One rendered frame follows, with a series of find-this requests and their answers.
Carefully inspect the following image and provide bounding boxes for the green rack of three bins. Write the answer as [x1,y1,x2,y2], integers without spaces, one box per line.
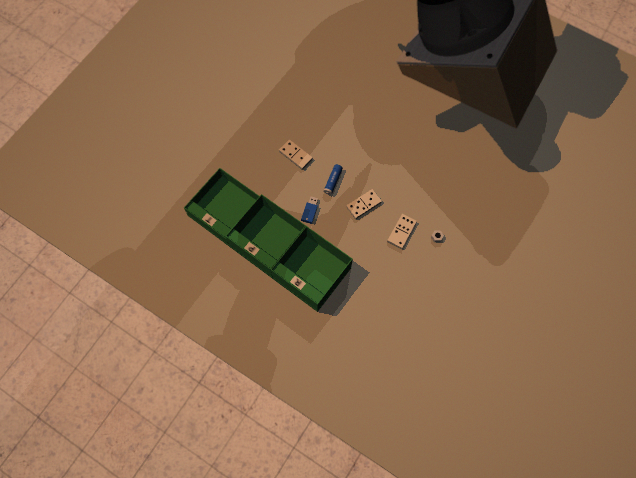
[184,168,352,312]

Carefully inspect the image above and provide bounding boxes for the grey hex nut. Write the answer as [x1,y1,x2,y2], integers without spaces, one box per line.
[431,230,444,242]

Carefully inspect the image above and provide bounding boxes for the blue aa battery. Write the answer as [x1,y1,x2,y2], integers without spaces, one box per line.
[324,164,343,195]

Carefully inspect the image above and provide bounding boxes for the blue usb stick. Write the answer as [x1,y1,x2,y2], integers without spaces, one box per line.
[301,197,318,224]

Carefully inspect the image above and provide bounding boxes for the tan domino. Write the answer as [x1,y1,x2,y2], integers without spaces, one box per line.
[387,214,416,249]
[346,189,382,219]
[279,140,313,170]

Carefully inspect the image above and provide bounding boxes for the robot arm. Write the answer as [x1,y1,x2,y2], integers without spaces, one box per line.
[417,0,514,56]

